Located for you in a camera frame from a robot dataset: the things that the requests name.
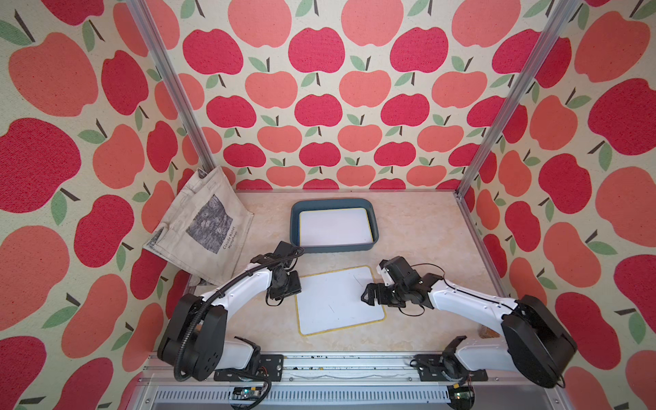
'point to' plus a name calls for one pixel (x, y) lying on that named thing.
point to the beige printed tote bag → (203, 229)
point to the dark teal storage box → (309, 204)
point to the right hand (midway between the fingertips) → (372, 303)
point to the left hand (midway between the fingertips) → (298, 294)
